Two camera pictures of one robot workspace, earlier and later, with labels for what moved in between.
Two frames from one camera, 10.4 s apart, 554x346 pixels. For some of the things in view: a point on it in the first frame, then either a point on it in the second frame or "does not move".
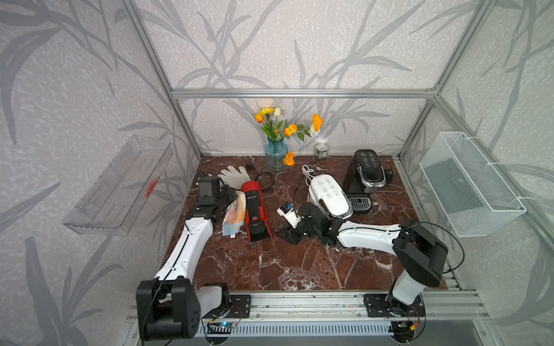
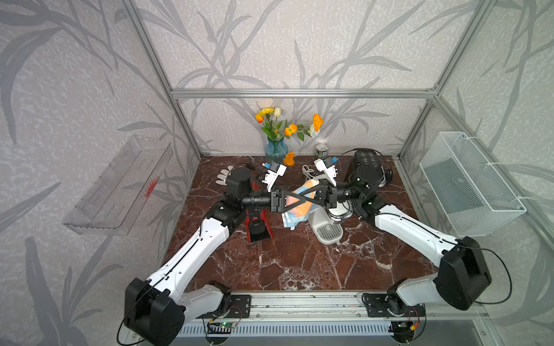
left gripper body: [225, 197] → [254, 200]
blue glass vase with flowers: [277, 132] does not move
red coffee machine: [258, 225] does not move
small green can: [321, 151] does not move
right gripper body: [300, 233] → [345, 192]
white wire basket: [476, 202] does not move
